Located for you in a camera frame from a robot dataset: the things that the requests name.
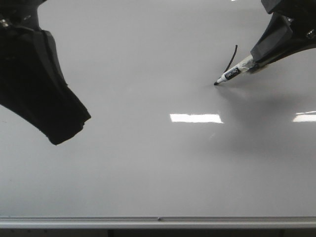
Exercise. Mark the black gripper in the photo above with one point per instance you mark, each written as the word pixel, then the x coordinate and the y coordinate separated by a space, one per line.
pixel 22 13
pixel 292 29

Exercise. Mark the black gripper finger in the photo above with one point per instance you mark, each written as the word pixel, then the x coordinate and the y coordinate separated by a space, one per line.
pixel 32 84

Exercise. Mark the aluminium whiteboard tray rail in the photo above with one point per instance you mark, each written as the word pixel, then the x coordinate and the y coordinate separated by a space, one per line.
pixel 157 222

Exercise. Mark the black taped whiteboard marker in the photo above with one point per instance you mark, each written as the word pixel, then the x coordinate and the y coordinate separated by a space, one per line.
pixel 247 65

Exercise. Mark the white glossy whiteboard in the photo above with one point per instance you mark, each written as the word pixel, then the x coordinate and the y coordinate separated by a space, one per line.
pixel 162 139

